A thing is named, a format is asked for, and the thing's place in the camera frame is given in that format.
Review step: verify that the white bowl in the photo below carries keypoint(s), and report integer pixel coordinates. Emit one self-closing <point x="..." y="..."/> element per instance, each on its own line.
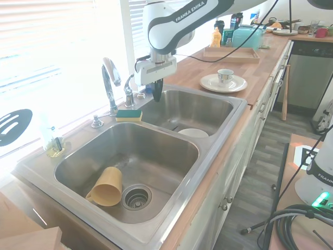
<point x="193" y="133"/>

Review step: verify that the white dinner plate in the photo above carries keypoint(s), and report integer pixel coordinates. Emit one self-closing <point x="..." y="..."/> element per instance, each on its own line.
<point x="210" y="83"/>

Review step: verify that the stack of white plates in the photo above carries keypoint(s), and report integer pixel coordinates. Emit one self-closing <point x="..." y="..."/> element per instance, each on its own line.
<point x="284" y="32"/>

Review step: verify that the green and yellow sponge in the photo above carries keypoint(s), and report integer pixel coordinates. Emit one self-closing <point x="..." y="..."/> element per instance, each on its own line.
<point x="128" y="114"/>

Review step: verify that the black and blue bottle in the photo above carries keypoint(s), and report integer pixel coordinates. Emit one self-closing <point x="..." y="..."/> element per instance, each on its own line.
<point x="236" y="20"/>

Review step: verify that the brown wooden bowl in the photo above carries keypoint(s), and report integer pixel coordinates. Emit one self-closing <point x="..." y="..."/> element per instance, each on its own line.
<point x="303" y="29"/>

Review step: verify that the clear bottle with yellow base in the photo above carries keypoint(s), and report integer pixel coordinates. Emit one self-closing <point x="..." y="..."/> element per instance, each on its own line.
<point x="50" y="135"/>

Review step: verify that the black shaker bottle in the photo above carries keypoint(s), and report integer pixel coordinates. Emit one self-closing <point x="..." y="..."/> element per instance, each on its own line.
<point x="219" y="24"/>

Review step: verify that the chrome sink deck cap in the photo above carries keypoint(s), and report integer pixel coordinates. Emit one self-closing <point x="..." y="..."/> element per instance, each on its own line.
<point x="97" y="122"/>

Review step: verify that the black slotted spatula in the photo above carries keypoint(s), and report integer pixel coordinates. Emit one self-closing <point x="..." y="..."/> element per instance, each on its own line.
<point x="18" y="125"/>

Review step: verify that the metal cabinet knob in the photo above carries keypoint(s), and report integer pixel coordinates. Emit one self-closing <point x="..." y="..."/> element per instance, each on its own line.
<point x="229" y="199"/>
<point x="224" y="206"/>

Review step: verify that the yellow plastic cup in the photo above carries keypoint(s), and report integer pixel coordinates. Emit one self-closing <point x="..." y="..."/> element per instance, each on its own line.
<point x="106" y="190"/>

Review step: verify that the chrome sink faucet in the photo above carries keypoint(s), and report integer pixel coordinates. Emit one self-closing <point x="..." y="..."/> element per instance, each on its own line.
<point x="108" y="86"/>

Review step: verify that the black and white marker tag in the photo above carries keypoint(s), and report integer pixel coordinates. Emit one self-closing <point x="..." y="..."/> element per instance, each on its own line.
<point x="304" y="156"/>

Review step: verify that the stainless steel double sink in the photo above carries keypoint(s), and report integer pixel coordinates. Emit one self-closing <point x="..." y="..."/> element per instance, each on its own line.
<point x="145" y="156"/>

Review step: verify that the white patterned teacup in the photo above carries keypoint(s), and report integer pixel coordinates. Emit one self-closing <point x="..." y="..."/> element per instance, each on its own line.
<point x="225" y="76"/>

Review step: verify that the light wooden block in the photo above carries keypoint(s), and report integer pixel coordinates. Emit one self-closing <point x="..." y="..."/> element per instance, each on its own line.
<point x="31" y="238"/>

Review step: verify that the green container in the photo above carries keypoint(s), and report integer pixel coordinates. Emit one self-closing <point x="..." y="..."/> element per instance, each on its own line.
<point x="227" y="34"/>

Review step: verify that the teal toaster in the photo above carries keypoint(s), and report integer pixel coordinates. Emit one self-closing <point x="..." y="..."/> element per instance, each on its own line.
<point x="247" y="36"/>

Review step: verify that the metal sink drain strainer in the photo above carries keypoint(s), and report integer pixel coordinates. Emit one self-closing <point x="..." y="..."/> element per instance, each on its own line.
<point x="136" y="198"/>

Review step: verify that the black stand pole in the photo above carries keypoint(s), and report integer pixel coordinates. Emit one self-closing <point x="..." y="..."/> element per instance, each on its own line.
<point x="282" y="169"/>

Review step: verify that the red mug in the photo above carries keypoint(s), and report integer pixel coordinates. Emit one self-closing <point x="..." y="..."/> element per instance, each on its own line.
<point x="321" y="33"/>

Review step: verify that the wooden serving tray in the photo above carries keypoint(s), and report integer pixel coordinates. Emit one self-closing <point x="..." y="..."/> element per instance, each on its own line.
<point x="234" y="58"/>

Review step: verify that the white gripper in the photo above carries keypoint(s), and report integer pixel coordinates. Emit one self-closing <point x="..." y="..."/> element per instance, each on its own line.
<point x="156" y="71"/>

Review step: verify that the clear drinking glass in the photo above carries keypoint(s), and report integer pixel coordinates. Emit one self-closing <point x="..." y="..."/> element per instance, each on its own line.
<point x="313" y="27"/>

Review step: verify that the white window blind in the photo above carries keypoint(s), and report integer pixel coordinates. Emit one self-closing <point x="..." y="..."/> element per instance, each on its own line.
<point x="136" y="23"/>

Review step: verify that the stainless steel dishwasher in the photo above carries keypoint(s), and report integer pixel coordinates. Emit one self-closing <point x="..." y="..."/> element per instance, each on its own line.
<point x="301" y="78"/>

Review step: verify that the small round sink stopper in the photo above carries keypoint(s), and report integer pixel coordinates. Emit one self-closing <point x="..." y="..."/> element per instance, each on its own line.
<point x="141" y="95"/>

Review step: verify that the yellow mustard bottle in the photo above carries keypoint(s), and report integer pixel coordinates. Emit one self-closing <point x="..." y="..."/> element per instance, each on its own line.
<point x="215" y="39"/>

